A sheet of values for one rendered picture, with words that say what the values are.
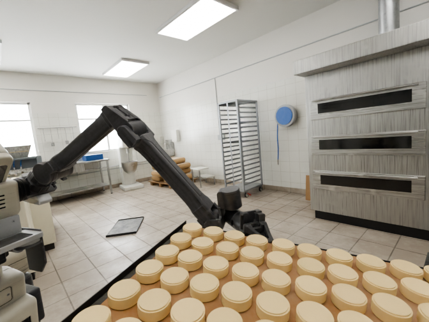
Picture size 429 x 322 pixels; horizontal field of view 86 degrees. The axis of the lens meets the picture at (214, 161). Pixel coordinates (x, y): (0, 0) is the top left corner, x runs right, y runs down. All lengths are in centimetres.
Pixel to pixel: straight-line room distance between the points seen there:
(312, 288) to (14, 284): 96
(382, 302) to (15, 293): 107
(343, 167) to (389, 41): 132
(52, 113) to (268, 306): 669
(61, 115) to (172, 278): 657
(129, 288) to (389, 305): 40
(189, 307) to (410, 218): 286
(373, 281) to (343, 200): 272
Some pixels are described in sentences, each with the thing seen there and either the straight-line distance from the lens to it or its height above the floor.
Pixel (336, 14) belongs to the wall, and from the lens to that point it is 445.
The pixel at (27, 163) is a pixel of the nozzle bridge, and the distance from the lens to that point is 357.
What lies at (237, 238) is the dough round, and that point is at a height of 99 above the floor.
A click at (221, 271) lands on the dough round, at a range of 48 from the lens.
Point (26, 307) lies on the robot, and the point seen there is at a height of 72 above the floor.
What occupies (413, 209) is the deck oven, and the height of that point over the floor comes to 32.
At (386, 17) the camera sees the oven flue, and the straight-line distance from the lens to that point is 367.
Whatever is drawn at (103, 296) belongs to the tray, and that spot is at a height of 99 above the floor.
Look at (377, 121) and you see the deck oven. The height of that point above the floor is 122.
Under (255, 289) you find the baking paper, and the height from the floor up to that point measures 97.
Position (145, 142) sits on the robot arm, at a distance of 73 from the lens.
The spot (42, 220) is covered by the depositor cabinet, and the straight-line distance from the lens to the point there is 359.
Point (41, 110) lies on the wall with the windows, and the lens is 686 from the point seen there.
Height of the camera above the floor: 124
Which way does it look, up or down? 7 degrees down
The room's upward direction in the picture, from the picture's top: 5 degrees counter-clockwise
